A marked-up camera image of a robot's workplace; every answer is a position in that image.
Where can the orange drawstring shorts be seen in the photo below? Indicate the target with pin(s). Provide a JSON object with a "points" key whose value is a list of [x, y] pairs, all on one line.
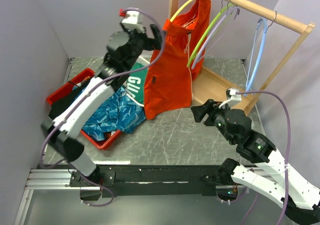
{"points": [[168, 83]]}

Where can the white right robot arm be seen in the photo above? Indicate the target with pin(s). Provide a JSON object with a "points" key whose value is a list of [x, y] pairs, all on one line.
{"points": [[283, 184]]}

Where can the blue patterned shorts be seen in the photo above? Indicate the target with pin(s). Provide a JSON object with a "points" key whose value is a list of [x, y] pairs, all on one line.
{"points": [[123, 111]]}

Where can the blue plastic hanger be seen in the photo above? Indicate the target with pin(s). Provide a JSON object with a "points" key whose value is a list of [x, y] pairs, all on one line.
{"points": [[254, 65]]}

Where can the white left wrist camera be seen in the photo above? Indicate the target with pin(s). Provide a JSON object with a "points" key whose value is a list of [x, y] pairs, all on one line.
{"points": [[132, 20]]}

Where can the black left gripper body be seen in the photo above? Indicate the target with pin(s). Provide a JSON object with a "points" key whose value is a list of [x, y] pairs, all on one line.
{"points": [[140, 41]]}

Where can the purple plastic hanger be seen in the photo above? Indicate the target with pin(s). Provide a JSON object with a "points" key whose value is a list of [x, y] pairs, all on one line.
{"points": [[212, 35]]}

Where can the wooden clothes rack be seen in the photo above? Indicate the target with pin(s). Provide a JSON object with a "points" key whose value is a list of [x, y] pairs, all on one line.
{"points": [[210, 85]]}

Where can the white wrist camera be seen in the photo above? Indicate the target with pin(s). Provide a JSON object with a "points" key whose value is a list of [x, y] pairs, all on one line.
{"points": [[232, 98], [132, 20]]}

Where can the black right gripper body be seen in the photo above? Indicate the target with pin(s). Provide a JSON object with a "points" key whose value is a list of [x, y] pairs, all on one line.
{"points": [[215, 116]]}

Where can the red plastic tray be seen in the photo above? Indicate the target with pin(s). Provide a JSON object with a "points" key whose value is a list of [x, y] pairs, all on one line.
{"points": [[110, 137]]}

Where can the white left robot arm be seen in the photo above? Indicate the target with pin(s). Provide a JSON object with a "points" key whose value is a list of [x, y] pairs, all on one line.
{"points": [[123, 50]]}

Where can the green plastic hanger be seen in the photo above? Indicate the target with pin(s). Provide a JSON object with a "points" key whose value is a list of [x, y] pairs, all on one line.
{"points": [[205, 32]]}

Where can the yellow plastic hanger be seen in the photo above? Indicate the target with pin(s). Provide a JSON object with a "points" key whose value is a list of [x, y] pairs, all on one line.
{"points": [[174, 10]]}

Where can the green shorts with white letters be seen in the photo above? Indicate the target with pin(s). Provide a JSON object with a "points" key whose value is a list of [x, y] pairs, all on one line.
{"points": [[134, 85]]}

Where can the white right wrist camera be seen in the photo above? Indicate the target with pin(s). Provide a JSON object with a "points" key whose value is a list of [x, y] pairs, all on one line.
{"points": [[232, 98]]}

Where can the black garment in tray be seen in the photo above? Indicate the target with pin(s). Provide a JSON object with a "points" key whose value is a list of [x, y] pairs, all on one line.
{"points": [[60, 105]]}

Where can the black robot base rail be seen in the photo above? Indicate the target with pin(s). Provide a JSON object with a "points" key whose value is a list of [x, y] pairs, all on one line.
{"points": [[153, 180]]}

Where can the white perforated plastic basket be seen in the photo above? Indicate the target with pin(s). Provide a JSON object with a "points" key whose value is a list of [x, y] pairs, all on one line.
{"points": [[141, 60]]}

